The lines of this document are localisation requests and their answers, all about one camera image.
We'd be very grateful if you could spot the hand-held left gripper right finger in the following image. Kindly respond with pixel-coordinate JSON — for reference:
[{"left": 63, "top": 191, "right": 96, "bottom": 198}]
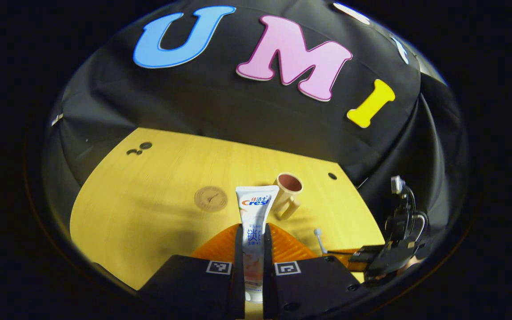
[{"left": 263, "top": 222, "right": 368, "bottom": 320}]

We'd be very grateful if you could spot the round brown coaster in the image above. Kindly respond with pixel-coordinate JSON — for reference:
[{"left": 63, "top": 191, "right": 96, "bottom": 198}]
[{"left": 194, "top": 186, "right": 228, "bottom": 212}]

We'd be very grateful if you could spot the black backdrop cloth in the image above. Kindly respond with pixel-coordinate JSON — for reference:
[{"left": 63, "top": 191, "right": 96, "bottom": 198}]
[{"left": 43, "top": 0, "right": 470, "bottom": 285}]

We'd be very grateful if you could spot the white toothbrush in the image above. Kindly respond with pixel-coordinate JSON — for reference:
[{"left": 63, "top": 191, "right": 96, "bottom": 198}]
[{"left": 313, "top": 228, "right": 328, "bottom": 255}]

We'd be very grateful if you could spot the beige cup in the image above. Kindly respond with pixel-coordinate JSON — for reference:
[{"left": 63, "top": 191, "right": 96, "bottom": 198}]
[{"left": 272, "top": 172, "right": 304, "bottom": 221}]

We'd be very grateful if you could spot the white toothpaste tube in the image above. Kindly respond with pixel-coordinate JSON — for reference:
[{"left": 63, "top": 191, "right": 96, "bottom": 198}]
[{"left": 236, "top": 185, "right": 280, "bottom": 304}]

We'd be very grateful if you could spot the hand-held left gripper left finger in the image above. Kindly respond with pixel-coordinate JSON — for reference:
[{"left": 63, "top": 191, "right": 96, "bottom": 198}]
[{"left": 138, "top": 224, "right": 245, "bottom": 320}]

